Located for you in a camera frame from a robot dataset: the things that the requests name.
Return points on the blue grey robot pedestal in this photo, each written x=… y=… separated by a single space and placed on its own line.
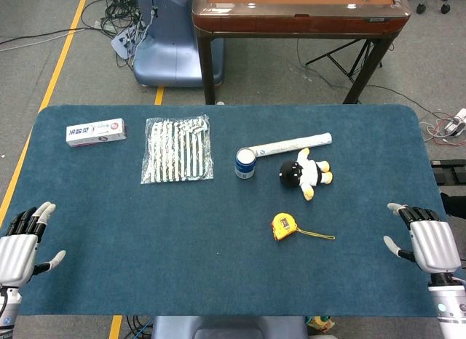
x=167 y=51

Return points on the white floor device with plugs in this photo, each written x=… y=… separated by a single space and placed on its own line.
x=122 y=44

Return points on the brown mahjong table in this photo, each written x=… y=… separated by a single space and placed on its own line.
x=298 y=20

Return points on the white red toothpaste box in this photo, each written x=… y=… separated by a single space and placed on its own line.
x=96 y=132

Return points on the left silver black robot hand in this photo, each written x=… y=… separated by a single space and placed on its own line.
x=18 y=251

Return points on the white rolled paper tube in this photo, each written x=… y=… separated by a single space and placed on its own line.
x=295 y=144

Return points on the blue white drink can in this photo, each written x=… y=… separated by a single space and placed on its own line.
x=245 y=168

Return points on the striped cloth in plastic bag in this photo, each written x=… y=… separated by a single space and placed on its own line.
x=176 y=151

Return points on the black tripod stand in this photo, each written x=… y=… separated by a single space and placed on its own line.
x=342 y=62

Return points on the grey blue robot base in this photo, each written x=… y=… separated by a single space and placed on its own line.
x=225 y=328

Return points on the white power strip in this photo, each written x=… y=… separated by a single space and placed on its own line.
x=455 y=124

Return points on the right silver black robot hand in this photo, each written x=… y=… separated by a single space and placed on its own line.
x=433 y=244

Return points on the black foot pedal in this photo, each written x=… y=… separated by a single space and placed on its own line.
x=449 y=171

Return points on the blue felt table mat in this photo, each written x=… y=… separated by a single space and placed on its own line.
x=218 y=262

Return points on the black white plush doll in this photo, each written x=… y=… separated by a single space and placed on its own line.
x=309 y=171

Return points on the yellow toy under table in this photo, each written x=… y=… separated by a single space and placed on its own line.
x=320 y=323

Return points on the yellow tape measure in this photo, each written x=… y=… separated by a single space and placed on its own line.
x=284 y=228

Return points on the office chair with wheels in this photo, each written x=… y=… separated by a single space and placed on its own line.
x=422 y=7

